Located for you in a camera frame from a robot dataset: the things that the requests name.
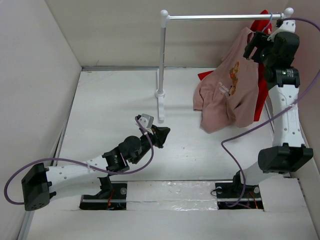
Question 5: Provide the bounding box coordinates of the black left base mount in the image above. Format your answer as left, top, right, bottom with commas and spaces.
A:
79, 177, 128, 211

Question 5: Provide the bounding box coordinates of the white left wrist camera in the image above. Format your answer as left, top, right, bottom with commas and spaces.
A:
135, 113, 154, 135

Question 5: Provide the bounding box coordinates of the pink printed t shirt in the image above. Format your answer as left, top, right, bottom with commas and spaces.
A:
193, 27, 259, 134

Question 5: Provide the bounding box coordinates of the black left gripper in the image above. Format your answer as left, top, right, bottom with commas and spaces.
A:
131, 124, 169, 165

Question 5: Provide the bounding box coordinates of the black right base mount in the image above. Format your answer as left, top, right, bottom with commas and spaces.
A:
210, 172, 264, 210

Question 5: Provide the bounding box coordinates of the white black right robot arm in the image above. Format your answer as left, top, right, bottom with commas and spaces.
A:
231, 31, 314, 197

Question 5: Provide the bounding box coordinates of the white clothes rack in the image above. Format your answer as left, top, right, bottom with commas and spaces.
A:
155, 7, 294, 121

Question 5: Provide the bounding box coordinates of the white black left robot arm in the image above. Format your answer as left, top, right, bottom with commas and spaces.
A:
21, 125, 171, 211

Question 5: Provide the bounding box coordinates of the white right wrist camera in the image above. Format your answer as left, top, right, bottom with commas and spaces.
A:
267, 19, 296, 42

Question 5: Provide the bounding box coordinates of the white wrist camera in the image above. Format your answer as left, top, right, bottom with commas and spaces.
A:
267, 19, 296, 42
135, 113, 154, 135

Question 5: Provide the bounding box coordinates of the lavender wire hanger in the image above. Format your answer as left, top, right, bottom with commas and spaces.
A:
260, 12, 273, 33

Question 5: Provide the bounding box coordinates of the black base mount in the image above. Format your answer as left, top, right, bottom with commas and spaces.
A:
79, 177, 128, 211
210, 172, 264, 210

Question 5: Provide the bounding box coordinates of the red t shirt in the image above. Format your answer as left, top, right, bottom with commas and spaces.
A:
197, 9, 276, 123

